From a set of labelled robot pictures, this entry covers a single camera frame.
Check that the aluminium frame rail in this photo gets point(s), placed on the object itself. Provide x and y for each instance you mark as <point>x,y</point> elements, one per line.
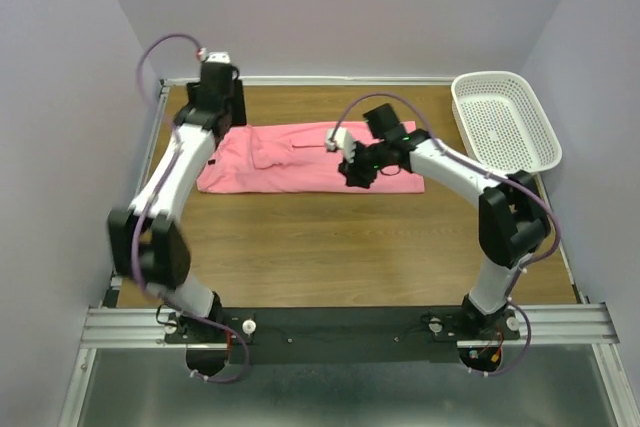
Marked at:
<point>316,250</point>

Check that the white perforated plastic basket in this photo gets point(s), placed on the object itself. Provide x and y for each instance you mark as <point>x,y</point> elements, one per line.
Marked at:
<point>502,123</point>

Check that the pink t shirt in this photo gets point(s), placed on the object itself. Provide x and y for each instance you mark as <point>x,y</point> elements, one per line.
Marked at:
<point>288,158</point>

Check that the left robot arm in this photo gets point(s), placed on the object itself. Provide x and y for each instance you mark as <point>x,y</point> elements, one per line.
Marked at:
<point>147,243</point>

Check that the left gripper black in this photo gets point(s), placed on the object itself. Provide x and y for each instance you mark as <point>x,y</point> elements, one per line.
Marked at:
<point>232,104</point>

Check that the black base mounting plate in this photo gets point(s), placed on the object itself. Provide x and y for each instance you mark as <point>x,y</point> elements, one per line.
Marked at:
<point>333,335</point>

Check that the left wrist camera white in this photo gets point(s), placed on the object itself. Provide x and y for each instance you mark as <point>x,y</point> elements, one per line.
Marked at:
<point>205,56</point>

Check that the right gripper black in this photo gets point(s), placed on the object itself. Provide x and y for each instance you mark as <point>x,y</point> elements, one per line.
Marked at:
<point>357,173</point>

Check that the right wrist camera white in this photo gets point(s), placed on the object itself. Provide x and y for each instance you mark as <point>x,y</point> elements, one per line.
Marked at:
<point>340,140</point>

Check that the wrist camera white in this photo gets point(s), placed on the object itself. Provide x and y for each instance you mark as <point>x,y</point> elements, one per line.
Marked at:
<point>340,140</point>
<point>205,56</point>

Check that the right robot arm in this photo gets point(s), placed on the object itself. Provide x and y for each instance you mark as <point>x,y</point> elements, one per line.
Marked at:
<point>513,221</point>

